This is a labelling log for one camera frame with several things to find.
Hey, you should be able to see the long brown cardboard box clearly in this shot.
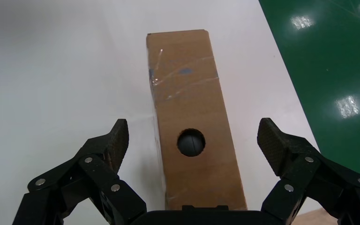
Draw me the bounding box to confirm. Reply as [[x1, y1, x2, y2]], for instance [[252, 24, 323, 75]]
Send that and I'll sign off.
[[146, 29, 248, 212]]

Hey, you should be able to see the pale tan board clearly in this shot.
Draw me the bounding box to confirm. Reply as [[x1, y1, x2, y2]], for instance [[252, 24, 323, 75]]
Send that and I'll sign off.
[[291, 207, 339, 225]]

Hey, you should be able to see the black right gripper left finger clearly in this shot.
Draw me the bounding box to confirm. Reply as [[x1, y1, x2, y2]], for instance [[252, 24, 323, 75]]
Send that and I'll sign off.
[[12, 119, 147, 225]]

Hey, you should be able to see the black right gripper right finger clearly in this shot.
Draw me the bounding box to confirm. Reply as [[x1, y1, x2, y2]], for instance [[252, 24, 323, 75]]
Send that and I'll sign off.
[[257, 117, 360, 225]]

